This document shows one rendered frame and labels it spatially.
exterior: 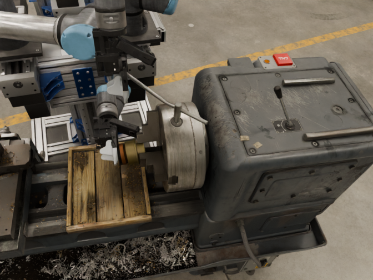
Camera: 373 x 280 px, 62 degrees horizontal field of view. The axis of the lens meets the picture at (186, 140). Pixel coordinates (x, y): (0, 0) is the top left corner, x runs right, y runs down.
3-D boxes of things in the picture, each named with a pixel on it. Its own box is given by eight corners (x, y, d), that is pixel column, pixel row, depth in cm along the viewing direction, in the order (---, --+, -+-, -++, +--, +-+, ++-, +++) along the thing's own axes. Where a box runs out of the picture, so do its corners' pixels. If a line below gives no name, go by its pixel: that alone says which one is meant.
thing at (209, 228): (254, 195, 227) (299, 115, 158) (278, 261, 199) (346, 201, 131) (173, 206, 215) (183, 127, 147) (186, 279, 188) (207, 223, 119)
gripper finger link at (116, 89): (108, 103, 92) (104, 73, 87) (129, 101, 93) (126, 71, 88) (109, 108, 89) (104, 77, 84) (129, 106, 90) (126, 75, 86)
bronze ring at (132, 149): (141, 131, 110) (115, 136, 108) (145, 153, 104) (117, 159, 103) (144, 146, 117) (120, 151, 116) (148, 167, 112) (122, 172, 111)
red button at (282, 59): (285, 56, 124) (287, 53, 122) (291, 66, 120) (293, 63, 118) (271, 58, 122) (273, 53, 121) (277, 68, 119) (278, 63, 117)
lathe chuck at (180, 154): (175, 134, 135) (181, 83, 109) (188, 202, 119) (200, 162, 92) (154, 136, 133) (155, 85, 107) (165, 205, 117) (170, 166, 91)
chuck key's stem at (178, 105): (180, 125, 103) (183, 103, 93) (177, 130, 101) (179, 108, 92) (175, 123, 103) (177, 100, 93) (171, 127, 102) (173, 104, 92)
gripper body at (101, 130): (96, 151, 114) (95, 125, 121) (120, 148, 115) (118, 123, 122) (93, 138, 108) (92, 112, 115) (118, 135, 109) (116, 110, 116)
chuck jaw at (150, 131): (167, 137, 114) (165, 104, 112) (169, 140, 110) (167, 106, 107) (137, 140, 112) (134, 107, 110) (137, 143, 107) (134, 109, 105)
